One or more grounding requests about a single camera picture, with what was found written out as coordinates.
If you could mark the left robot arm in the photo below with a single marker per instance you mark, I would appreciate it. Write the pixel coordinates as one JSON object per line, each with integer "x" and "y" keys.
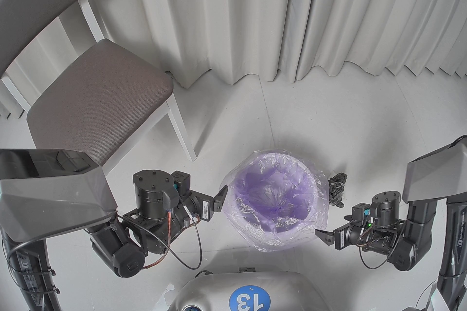
{"x": 54, "y": 200}

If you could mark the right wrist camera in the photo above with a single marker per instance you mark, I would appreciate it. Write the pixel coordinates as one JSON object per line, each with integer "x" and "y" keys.
{"x": 361, "y": 213}

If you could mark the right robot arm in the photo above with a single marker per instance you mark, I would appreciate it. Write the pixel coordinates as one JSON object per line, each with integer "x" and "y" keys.
{"x": 434, "y": 174}

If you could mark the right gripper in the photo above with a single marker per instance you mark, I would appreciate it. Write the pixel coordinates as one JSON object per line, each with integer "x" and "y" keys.
{"x": 350, "y": 235}

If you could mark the white curtain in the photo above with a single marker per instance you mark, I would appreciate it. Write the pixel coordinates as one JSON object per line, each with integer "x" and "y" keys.
{"x": 383, "y": 3}
{"x": 219, "y": 10}

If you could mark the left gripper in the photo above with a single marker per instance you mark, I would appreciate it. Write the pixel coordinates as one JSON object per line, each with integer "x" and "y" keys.
{"x": 204, "y": 207}

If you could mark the grey white-framed chair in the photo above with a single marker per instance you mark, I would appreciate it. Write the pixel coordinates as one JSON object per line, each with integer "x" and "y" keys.
{"x": 98, "y": 101}

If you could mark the white trash bin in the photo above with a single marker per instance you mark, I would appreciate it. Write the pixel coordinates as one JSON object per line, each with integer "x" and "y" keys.
{"x": 284, "y": 238}

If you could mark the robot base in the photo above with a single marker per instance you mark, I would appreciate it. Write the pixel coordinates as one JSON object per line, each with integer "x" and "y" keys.
{"x": 284, "y": 291}

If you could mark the purple plastic bag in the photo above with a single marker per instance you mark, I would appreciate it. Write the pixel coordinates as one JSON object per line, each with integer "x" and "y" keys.
{"x": 255, "y": 174}

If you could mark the black plastic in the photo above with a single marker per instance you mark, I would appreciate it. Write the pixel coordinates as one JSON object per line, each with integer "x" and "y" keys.
{"x": 337, "y": 189}

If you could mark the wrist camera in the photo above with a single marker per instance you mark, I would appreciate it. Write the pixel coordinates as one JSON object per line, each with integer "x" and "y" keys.
{"x": 361, "y": 213}
{"x": 181, "y": 180}

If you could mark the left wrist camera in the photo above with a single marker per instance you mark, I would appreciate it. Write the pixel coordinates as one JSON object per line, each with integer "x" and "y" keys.
{"x": 181, "y": 180}

